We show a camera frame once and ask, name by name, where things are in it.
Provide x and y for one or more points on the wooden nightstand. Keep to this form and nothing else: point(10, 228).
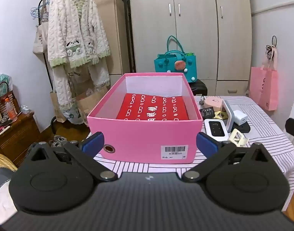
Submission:
point(15, 141)

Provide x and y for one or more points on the white device with black screen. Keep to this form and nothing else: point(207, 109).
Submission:
point(226, 108)

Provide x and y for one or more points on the cream hair claw clip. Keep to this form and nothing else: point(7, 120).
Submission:
point(237, 138)

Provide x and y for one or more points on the white charger cube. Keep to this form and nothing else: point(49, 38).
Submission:
point(239, 117)

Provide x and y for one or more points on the black clothes rack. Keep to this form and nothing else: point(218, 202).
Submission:
point(38, 10)

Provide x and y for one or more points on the pink paper shopping bag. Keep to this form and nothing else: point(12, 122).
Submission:
point(263, 88)

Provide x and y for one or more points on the cream knitted panda cardigan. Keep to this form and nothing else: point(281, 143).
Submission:
point(76, 39)

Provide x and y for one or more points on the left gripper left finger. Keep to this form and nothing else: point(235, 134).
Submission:
point(84, 154)

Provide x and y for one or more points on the red patterned bag in box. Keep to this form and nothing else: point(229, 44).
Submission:
point(141, 107)

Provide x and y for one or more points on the canvas tote bag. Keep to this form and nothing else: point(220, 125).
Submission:
point(41, 39)

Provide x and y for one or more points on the white black wifi router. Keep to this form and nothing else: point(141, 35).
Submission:
point(216, 129)

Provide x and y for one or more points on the black battery pack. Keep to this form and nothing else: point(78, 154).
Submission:
point(207, 113)

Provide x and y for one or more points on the brown paper bag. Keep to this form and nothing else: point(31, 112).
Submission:
point(88, 100)

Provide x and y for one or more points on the orange drink bottle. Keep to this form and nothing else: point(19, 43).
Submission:
point(10, 110)

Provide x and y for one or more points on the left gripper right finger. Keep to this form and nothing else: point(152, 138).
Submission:
point(215, 152)

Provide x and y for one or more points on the pink cardboard storage box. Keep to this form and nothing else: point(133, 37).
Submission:
point(162, 142)

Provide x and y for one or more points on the teal felt handbag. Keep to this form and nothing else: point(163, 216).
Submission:
point(177, 61)

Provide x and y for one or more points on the beige wardrobe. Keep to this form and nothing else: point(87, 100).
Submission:
point(218, 32)

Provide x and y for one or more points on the pink round compact case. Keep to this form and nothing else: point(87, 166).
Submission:
point(214, 102)

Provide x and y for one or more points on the black suitcase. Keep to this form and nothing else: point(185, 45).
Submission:
point(198, 87)

